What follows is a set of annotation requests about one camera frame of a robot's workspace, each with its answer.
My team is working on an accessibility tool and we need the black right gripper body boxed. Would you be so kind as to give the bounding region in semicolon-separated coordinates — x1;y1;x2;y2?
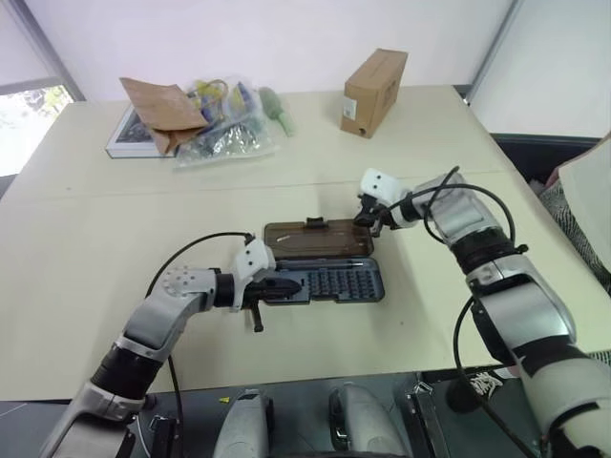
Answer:
357;192;386;225

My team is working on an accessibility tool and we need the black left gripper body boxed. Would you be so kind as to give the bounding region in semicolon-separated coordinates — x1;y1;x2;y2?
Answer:
242;278;281;310

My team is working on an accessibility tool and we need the screwdriver bit case, smoky lid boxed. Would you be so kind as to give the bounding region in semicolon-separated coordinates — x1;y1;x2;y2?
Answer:
263;216;387;307

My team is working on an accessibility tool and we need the pale green plastic item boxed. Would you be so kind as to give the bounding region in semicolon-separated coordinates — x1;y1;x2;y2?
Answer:
259;86;298;138

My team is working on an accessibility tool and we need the grey rounded shape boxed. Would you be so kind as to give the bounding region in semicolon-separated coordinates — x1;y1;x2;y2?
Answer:
212;387;276;458
327;381;413;458

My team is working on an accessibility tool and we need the brown cardboard box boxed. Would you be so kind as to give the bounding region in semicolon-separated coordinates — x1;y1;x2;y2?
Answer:
340;47;410;140

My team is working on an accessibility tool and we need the clear plastic bag of items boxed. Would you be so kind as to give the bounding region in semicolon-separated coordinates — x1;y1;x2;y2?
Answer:
172;74;282;171

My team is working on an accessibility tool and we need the black and white striped cloth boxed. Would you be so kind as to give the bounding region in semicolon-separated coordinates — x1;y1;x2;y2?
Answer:
537;182;611;293

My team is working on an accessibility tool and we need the white flat box, dark picture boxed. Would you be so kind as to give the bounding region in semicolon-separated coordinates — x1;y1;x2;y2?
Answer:
105;102;181;159

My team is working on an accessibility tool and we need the crumpled brown paper bag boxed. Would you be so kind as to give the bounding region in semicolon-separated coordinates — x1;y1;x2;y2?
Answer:
118;76;212;156

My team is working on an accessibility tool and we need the beige paper sheet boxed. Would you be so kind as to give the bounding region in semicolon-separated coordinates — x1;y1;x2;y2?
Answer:
557;136;611;276

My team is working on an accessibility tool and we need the white roller blind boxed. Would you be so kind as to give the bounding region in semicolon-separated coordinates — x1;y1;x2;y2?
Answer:
0;5;57;88

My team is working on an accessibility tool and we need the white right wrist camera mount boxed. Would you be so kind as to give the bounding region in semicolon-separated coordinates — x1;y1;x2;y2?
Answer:
359;167;412;207

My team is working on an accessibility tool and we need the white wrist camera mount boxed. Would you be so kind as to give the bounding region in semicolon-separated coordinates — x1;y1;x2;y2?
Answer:
359;167;412;207
231;238;278;314

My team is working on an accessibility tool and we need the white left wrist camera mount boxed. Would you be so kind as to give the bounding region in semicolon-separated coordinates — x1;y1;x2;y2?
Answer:
231;238;278;314

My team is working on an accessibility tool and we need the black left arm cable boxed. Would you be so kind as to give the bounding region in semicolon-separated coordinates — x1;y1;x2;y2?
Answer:
144;231;255;458

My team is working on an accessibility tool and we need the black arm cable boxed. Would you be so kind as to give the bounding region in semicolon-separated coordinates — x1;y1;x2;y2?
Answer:
381;165;550;458
144;231;255;458

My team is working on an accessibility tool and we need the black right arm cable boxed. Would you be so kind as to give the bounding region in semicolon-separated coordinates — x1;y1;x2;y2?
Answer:
381;165;550;458

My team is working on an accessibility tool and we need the white partition post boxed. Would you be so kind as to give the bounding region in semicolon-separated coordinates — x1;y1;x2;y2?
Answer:
466;0;522;104

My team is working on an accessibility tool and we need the dark window frame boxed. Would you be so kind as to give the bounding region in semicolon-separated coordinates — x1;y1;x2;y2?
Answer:
0;0;88;178

